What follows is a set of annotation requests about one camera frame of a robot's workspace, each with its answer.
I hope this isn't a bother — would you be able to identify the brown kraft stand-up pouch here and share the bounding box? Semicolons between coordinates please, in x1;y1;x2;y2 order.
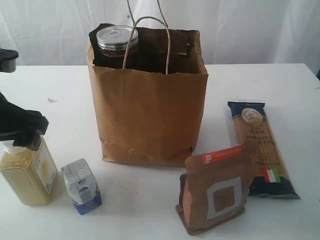
175;140;258;236

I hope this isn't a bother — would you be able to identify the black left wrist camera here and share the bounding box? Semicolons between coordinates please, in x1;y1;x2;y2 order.
0;48;19;73

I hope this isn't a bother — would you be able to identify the spaghetti packet with Italian flag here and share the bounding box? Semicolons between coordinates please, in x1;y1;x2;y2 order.
227;101;300;200

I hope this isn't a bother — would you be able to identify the yellow grain bottle white cap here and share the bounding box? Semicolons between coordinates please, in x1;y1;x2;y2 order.
0;137;58;206

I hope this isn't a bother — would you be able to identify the dark can with pull-tab lid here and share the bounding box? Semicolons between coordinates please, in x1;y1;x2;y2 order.
96;25;139;69

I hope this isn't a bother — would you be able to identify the small white blue carton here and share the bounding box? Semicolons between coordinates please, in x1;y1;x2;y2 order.
61;158;102;215

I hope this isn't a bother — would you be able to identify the brown paper shopping bag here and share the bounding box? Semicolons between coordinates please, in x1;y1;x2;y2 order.
87;17;209;167

